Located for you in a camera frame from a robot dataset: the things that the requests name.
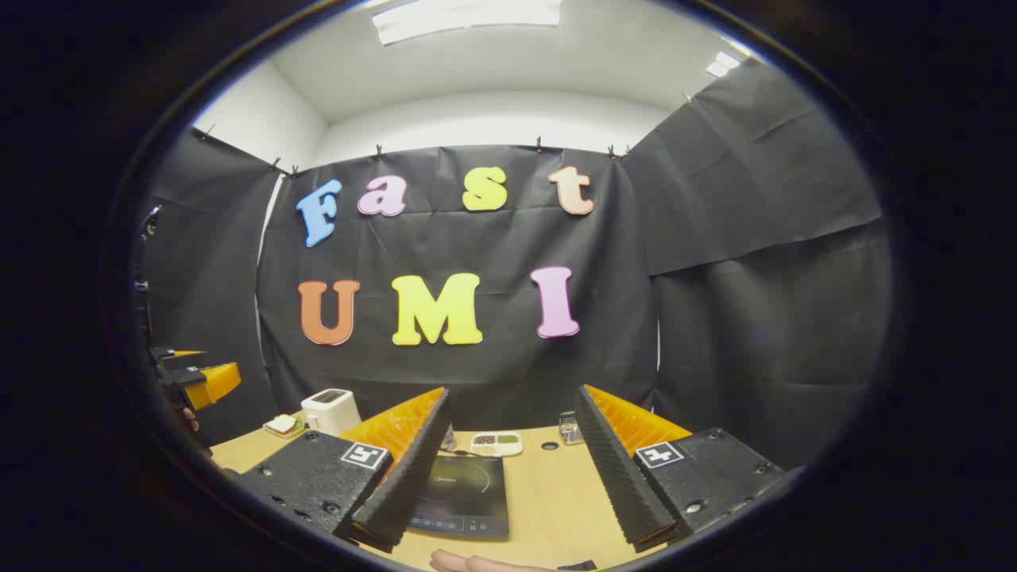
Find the small green plate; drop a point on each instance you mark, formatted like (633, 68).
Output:
(299, 430)

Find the long ceiling light panel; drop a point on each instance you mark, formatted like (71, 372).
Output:
(469, 16)

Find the white toaster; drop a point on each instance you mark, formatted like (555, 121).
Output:
(330, 409)

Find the black backdrop cloth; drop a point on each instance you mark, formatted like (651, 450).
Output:
(493, 365)

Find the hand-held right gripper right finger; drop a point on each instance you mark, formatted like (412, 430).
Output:
(616, 469)

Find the black induction cooktop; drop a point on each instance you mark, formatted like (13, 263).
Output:
(469, 492)

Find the white divided bean tray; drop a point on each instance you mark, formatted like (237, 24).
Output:
(496, 443)

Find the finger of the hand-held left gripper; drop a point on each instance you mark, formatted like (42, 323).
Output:
(214, 383)
(176, 357)

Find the small ceiling light panel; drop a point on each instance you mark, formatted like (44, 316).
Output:
(723, 63)

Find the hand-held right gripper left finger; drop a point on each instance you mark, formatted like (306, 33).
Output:
(413, 469)

